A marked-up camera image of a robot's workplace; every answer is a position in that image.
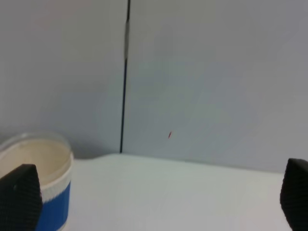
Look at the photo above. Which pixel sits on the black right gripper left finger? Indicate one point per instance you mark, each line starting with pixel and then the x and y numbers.
pixel 20 199

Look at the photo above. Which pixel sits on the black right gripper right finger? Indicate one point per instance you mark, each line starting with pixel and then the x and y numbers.
pixel 294 194

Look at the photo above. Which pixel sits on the blue sleeved paper cup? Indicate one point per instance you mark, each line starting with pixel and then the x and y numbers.
pixel 53 157

